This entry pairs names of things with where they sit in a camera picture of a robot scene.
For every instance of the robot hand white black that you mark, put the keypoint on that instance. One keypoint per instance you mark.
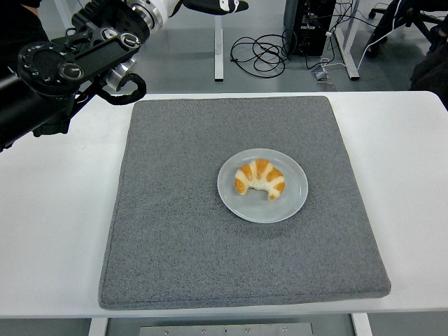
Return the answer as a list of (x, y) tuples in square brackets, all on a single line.
[(206, 5)]

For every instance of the croissant bread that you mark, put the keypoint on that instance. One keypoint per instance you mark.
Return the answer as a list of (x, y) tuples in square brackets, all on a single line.
[(260, 175)]

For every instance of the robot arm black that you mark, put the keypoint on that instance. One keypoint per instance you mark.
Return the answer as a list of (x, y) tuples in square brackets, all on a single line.
[(45, 101)]

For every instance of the grey round plate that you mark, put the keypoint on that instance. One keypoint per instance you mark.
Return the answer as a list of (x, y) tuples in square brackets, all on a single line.
[(262, 210)]

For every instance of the grey metal plate with screws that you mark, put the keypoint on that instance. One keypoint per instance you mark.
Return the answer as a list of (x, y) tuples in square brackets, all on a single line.
[(224, 329)]

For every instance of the white desk leg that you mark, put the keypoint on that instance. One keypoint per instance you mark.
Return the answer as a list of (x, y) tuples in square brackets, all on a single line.
[(350, 52), (61, 10), (218, 45)]

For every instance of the black computer tower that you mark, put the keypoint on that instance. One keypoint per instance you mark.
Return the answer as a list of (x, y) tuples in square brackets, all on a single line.
[(308, 35)]

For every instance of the small grey floor box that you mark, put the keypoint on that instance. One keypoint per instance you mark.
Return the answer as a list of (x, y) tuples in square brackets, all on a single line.
[(321, 75)]

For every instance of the person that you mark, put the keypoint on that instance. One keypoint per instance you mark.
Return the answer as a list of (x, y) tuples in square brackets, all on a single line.
[(383, 31), (21, 24)]

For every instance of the black office chair base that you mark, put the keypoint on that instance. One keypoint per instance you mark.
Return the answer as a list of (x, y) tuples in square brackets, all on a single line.
[(420, 22)]

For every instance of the grey fabric mat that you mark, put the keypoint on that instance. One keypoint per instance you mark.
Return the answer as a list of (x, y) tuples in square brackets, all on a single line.
[(227, 262)]

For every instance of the white table leg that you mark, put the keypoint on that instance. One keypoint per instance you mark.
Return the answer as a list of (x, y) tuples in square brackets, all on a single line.
[(361, 325), (97, 327)]

